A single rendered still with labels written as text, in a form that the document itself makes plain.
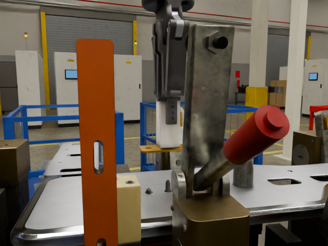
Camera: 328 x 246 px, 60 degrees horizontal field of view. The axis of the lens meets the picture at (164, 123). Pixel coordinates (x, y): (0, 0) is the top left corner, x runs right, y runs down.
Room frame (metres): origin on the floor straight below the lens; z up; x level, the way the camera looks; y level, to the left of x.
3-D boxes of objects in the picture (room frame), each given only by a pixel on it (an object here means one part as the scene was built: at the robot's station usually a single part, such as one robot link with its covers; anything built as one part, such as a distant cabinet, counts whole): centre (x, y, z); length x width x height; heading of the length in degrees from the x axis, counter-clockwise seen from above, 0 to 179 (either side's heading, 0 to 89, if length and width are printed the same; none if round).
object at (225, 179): (0.29, -0.06, 1.06); 0.03 x 0.01 x 0.03; 13
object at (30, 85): (8.43, 3.87, 1.22); 2.40 x 0.54 x 2.45; 20
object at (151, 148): (0.42, -0.01, 1.07); 0.08 x 0.04 x 0.01; 103
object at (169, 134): (0.41, -0.01, 1.11); 0.03 x 0.01 x 0.07; 103
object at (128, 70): (8.28, 1.85, 1.22); 2.40 x 0.54 x 2.45; 114
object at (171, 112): (0.39, -0.01, 1.13); 0.03 x 0.01 x 0.05; 13
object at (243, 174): (0.45, -0.13, 1.02); 0.03 x 0.03 x 0.07
